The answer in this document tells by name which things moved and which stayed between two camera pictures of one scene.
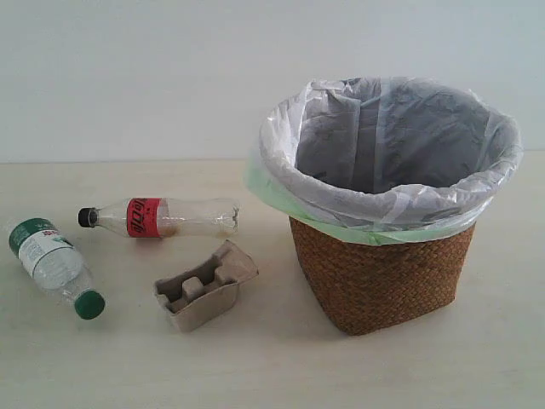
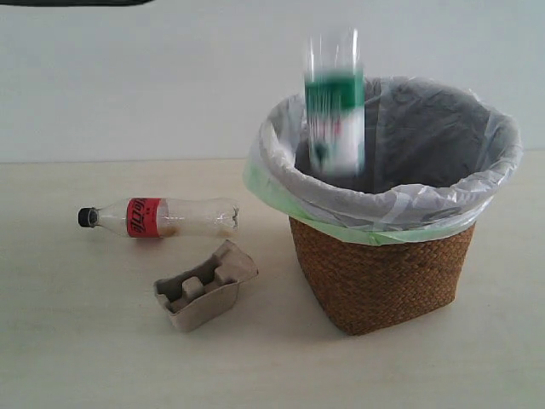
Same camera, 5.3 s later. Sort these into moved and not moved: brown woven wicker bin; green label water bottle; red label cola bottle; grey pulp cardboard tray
Moved: green label water bottle
Not moved: red label cola bottle; brown woven wicker bin; grey pulp cardboard tray
